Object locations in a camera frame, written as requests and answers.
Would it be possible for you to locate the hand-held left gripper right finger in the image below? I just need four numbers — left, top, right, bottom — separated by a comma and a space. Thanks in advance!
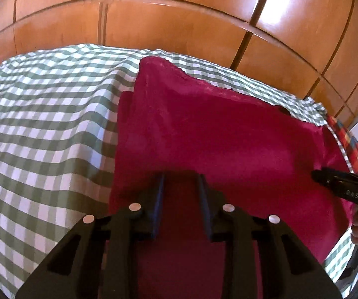
197, 174, 343, 299

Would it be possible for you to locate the green checked bedsheet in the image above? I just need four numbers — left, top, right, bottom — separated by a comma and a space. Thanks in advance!
0, 44, 358, 299

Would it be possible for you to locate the wooden wardrobe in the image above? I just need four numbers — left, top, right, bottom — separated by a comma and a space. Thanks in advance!
0, 0, 358, 128

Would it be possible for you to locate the multicolour plaid cloth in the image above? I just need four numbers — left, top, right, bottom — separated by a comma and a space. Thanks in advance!
325, 115, 358, 178

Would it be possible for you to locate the red cloth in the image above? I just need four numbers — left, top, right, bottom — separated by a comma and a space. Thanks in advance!
106, 55, 358, 299

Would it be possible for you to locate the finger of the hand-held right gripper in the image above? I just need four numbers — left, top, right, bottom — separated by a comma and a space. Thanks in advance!
311, 167, 358, 208

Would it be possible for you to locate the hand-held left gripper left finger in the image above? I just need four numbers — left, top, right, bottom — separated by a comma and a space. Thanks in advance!
15, 173, 167, 299

